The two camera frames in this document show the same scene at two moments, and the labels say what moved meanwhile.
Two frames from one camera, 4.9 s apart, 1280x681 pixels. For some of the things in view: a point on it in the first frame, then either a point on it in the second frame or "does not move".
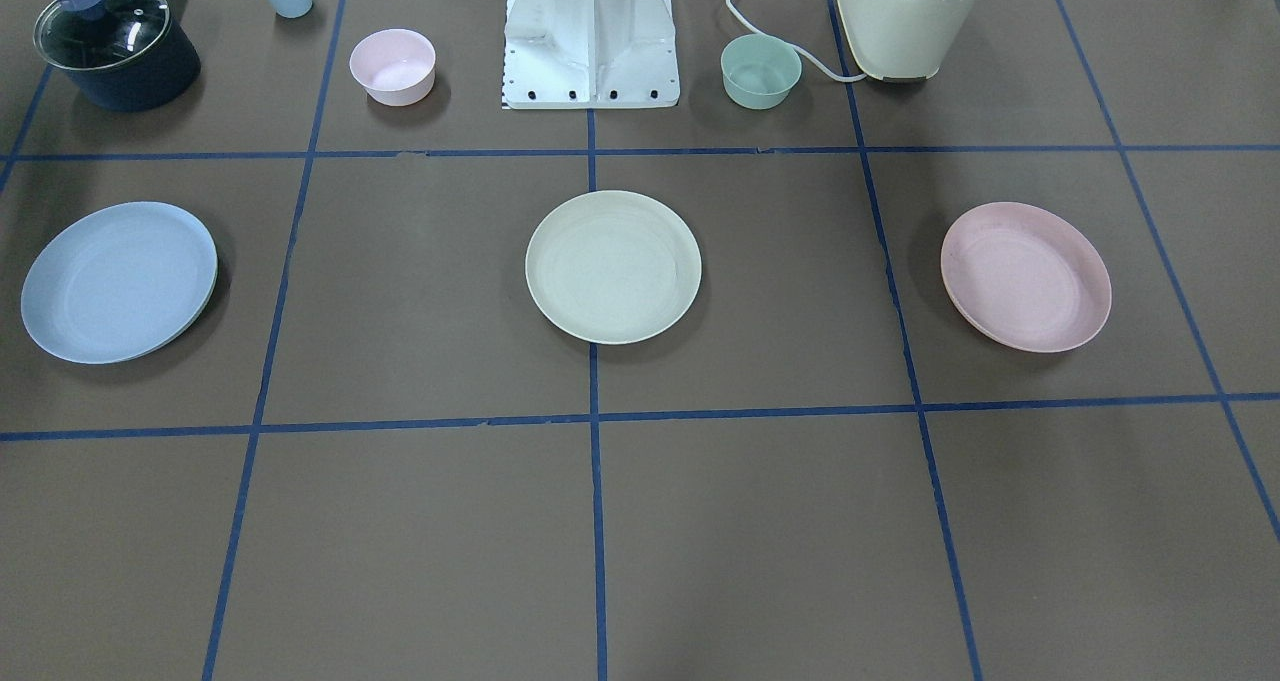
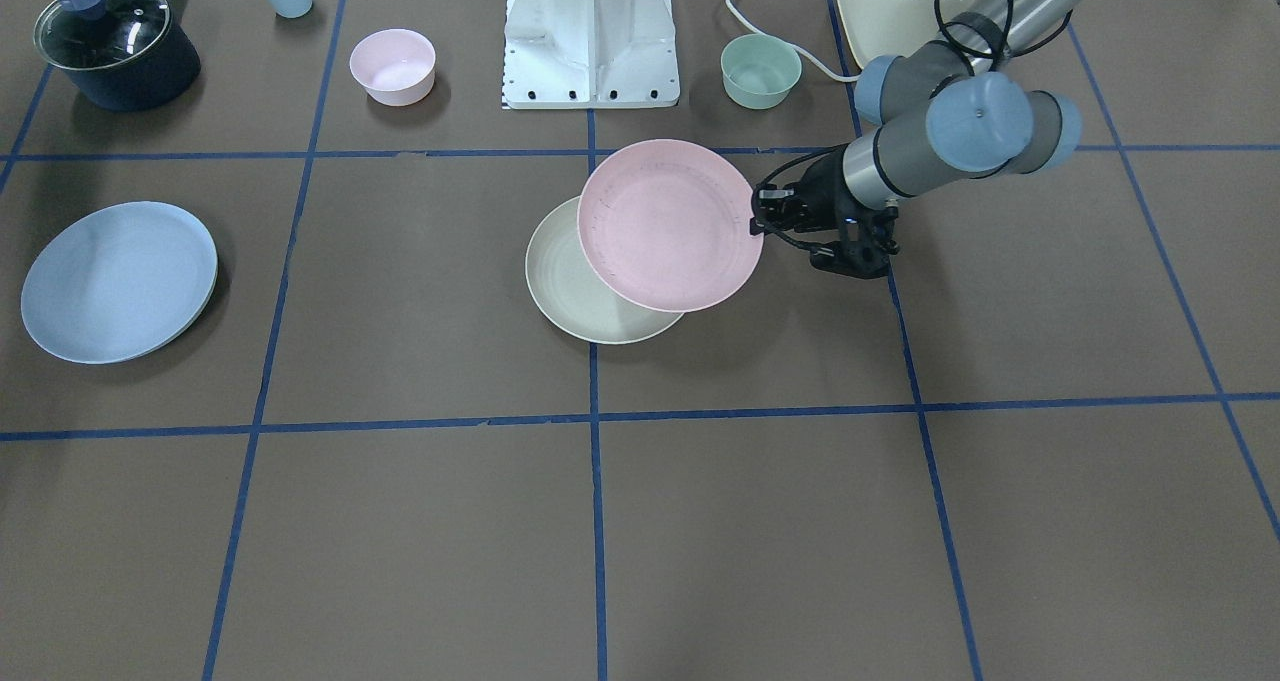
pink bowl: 395,66 does not move
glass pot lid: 94,26 does not move
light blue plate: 120,283 does not move
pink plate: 1025,277 to 665,225
